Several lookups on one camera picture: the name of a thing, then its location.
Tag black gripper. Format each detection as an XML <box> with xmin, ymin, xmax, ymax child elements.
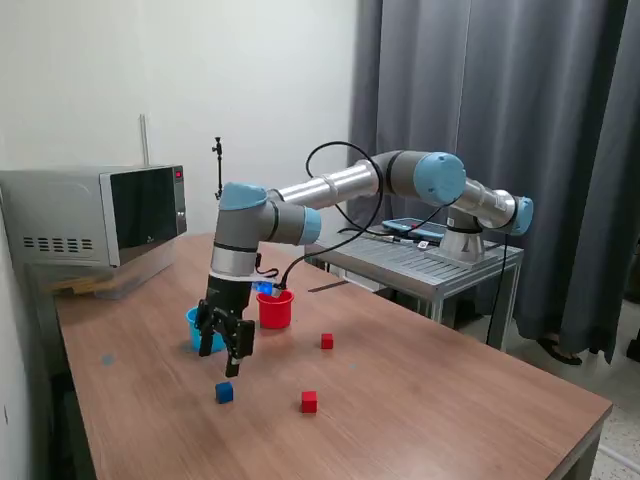
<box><xmin>196</xmin><ymin>273</ymin><xmax>256</xmax><ymax>379</ymax></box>

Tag blue plastic cup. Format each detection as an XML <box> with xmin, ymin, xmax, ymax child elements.
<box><xmin>185</xmin><ymin>305</ymin><xmax>229</xmax><ymax>354</ymax></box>

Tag red plastic cup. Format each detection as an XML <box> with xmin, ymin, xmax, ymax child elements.
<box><xmin>255</xmin><ymin>291</ymin><xmax>295</xmax><ymax>330</ymax></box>

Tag black tape strip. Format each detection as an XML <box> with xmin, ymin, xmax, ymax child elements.
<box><xmin>307</xmin><ymin>280</ymin><xmax>348</xmax><ymax>295</ymax></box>

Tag wooden sticks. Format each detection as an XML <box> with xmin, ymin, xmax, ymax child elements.
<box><xmin>52</xmin><ymin>277</ymin><xmax>116</xmax><ymax>296</ymax></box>

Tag silver microwave oven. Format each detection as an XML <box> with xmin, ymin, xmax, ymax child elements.
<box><xmin>0</xmin><ymin>163</ymin><xmax>189</xmax><ymax>269</ymax></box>

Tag blue teach pendant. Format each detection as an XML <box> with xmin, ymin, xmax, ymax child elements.
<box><xmin>382</xmin><ymin>217</ymin><xmax>446</xmax><ymax>240</ymax></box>

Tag grey metal side table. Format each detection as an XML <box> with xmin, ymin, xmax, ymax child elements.
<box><xmin>303</xmin><ymin>230</ymin><xmax>525</xmax><ymax>351</ymax></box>

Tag black sandal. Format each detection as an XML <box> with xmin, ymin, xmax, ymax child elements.
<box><xmin>537</xmin><ymin>334</ymin><xmax>584</xmax><ymax>366</ymax></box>

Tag grey table leg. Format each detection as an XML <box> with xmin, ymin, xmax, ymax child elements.
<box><xmin>574</xmin><ymin>402</ymin><xmax>615</xmax><ymax>480</ymax></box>

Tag grey curtain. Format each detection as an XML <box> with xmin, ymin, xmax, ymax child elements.
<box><xmin>346</xmin><ymin>0</ymin><xmax>640</xmax><ymax>365</ymax></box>

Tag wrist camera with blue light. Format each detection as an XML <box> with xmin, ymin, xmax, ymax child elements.
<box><xmin>252</xmin><ymin>279</ymin><xmax>289</xmax><ymax>301</ymax></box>

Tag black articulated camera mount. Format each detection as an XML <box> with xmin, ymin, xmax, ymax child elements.
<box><xmin>209</xmin><ymin>134</ymin><xmax>226</xmax><ymax>202</ymax></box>

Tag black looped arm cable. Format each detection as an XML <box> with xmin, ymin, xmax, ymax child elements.
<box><xmin>279</xmin><ymin>141</ymin><xmax>461</xmax><ymax>294</ymax></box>

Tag black pendant cable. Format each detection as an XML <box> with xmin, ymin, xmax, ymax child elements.
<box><xmin>336</xmin><ymin>226</ymin><xmax>426</xmax><ymax>246</ymax></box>

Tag white wall pipe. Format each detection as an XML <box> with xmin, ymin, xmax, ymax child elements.
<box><xmin>138</xmin><ymin>113</ymin><xmax>151</xmax><ymax>166</ymax></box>

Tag black power cable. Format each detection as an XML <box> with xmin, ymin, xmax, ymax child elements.
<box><xmin>484</xmin><ymin>239</ymin><xmax>509</xmax><ymax>346</ymax></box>

